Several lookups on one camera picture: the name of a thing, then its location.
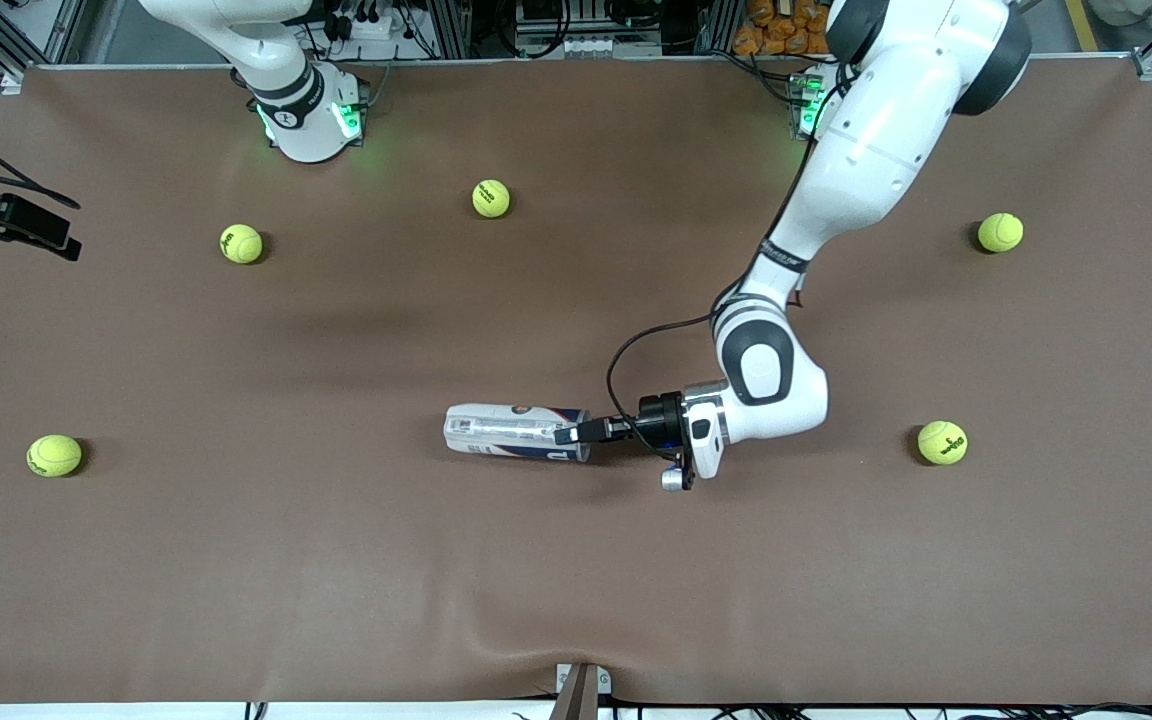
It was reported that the white blue tennis ball can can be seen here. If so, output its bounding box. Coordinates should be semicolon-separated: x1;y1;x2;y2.
443;402;593;465

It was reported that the yellow tennis ball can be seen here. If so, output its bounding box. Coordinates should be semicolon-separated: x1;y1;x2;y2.
977;212;1025;254
26;434;83;478
471;178;512;219
917;420;969;466
219;223;264;265

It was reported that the brown table mat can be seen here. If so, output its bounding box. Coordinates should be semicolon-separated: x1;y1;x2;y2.
0;58;1152;705

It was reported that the white power strip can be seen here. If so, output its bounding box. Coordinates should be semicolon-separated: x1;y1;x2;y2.
328;4;399;43

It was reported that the white connector block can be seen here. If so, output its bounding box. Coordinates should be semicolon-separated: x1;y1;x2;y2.
514;34;645;59

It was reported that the orange snack bag pile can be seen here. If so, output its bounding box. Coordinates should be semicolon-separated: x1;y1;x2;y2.
733;0;837;57

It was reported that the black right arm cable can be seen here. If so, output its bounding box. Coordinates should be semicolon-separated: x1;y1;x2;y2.
0;108;82;211

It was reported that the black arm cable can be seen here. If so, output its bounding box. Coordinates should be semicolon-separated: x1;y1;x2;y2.
0;108;82;211
605;308;729;446

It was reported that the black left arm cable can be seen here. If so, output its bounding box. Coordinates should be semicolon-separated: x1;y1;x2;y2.
605;308;729;446

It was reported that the metal table edge bracket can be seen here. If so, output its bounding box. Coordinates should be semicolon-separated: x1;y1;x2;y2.
548;662;614;720

